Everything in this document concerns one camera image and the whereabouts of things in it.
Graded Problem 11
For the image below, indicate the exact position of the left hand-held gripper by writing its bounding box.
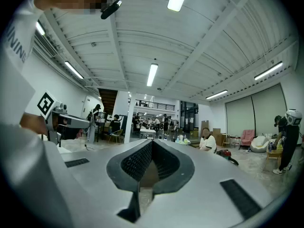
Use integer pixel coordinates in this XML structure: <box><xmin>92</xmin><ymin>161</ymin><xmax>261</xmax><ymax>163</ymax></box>
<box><xmin>37</xmin><ymin>91</ymin><xmax>91</xmax><ymax>147</ymax></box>

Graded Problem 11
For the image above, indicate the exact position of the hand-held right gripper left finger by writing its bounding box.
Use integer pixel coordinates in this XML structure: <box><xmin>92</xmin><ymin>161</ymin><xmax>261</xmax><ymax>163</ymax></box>
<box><xmin>60</xmin><ymin>138</ymin><xmax>153</xmax><ymax>228</ymax></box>

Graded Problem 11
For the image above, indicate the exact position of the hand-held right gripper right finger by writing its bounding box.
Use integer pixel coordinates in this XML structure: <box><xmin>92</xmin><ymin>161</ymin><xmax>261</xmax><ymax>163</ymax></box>
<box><xmin>137</xmin><ymin>138</ymin><xmax>287</xmax><ymax>228</ymax></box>

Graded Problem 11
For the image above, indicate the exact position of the person's left forearm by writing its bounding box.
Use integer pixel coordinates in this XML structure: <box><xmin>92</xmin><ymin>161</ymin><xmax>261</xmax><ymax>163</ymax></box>
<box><xmin>20</xmin><ymin>112</ymin><xmax>48</xmax><ymax>135</ymax></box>

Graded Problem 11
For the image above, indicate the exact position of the black desk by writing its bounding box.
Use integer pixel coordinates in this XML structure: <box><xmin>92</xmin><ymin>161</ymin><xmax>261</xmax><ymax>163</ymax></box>
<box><xmin>94</xmin><ymin>119</ymin><xmax>112</xmax><ymax>143</ymax></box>

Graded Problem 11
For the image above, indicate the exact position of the brown wooden staircase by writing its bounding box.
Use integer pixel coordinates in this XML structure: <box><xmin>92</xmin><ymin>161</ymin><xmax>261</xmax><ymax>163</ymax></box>
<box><xmin>98</xmin><ymin>88</ymin><xmax>119</xmax><ymax>116</ymax></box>

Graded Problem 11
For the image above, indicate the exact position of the red and teal vacuum cleaner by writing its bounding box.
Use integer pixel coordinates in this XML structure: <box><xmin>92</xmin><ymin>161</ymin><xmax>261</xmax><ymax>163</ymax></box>
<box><xmin>217</xmin><ymin>149</ymin><xmax>239</xmax><ymax>166</ymax></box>

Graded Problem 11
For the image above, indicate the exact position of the white pillar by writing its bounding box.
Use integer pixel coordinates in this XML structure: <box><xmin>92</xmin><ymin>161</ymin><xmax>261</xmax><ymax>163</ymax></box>
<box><xmin>117</xmin><ymin>90</ymin><xmax>136</xmax><ymax>144</ymax></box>

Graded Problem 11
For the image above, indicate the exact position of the round white side table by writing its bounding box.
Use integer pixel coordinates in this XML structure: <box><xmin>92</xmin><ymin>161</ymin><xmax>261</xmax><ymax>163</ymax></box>
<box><xmin>171</xmin><ymin>134</ymin><xmax>192</xmax><ymax>145</ymax></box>

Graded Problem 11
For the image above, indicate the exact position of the large cardboard box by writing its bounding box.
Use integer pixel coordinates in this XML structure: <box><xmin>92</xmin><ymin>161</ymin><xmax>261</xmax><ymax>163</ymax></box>
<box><xmin>212</xmin><ymin>128</ymin><xmax>227</xmax><ymax>147</ymax></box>

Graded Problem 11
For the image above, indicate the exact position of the flat cardboard sheet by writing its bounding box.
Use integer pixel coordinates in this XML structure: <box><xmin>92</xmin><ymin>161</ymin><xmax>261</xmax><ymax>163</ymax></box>
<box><xmin>200</xmin><ymin>120</ymin><xmax>210</xmax><ymax>137</ymax></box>

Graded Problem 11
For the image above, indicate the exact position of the pink armchair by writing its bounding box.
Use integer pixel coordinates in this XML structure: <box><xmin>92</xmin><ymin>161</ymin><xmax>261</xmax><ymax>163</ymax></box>
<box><xmin>239</xmin><ymin>129</ymin><xmax>256</xmax><ymax>150</ymax></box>

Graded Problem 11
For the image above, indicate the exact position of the white bean bag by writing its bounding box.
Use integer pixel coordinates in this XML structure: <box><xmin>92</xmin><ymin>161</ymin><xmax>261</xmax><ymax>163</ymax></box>
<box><xmin>250</xmin><ymin>136</ymin><xmax>270</xmax><ymax>153</ymax></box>

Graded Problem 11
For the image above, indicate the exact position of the dark glass door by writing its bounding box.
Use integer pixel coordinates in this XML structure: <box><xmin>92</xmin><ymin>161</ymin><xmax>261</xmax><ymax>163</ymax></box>
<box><xmin>180</xmin><ymin>100</ymin><xmax>199</xmax><ymax>134</ymax></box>

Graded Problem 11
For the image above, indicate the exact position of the white printed T-shirt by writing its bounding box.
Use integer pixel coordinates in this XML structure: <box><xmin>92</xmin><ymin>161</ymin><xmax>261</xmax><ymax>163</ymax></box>
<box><xmin>0</xmin><ymin>0</ymin><xmax>46</xmax><ymax>128</ymax></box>

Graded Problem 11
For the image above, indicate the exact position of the black balcony railing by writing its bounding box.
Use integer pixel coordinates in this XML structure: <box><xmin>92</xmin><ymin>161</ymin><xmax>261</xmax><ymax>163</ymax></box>
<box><xmin>128</xmin><ymin>98</ymin><xmax>176</xmax><ymax>111</ymax></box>

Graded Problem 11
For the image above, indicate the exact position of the small wooden table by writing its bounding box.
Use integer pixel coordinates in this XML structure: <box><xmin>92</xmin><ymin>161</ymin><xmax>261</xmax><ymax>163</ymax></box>
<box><xmin>263</xmin><ymin>148</ymin><xmax>284</xmax><ymax>171</ymax></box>

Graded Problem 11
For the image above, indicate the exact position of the pale roller blind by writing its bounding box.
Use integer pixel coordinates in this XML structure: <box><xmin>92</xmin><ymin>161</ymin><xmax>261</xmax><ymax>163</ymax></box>
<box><xmin>251</xmin><ymin>83</ymin><xmax>288</xmax><ymax>138</ymax></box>
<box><xmin>225</xmin><ymin>95</ymin><xmax>256</xmax><ymax>138</ymax></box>

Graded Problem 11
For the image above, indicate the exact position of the ceiling air conditioner unit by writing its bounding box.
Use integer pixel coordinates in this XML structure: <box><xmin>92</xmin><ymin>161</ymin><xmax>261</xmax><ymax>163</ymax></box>
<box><xmin>32</xmin><ymin>29</ymin><xmax>58</xmax><ymax>58</ymax></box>

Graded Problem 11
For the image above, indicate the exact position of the gold wire chair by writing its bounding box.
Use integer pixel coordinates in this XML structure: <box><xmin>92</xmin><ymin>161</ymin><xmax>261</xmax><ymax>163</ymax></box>
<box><xmin>108</xmin><ymin>129</ymin><xmax>124</xmax><ymax>144</ymax></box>

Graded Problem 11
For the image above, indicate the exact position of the metal frame table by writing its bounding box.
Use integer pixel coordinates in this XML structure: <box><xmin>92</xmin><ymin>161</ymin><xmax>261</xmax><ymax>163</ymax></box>
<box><xmin>139</xmin><ymin>128</ymin><xmax>157</xmax><ymax>140</ymax></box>

